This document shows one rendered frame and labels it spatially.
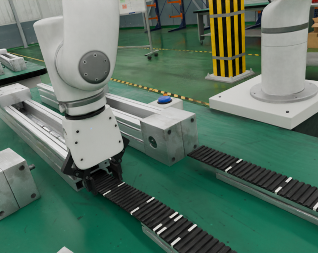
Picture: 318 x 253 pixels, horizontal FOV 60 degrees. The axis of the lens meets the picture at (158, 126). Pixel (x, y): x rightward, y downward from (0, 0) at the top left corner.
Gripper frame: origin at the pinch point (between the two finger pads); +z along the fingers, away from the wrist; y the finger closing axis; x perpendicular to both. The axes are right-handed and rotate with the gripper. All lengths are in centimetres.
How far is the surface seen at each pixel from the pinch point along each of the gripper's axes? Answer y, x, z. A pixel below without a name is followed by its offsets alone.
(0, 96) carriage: -4, 62, -10
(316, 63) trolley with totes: 295, 80, 54
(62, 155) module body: -4.8, 6.5, -5.5
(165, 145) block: 14.0, -4.2, -2.6
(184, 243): -1.0, -24.7, -0.6
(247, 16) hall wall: 793, 497, 55
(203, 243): 0.8, -26.6, -0.6
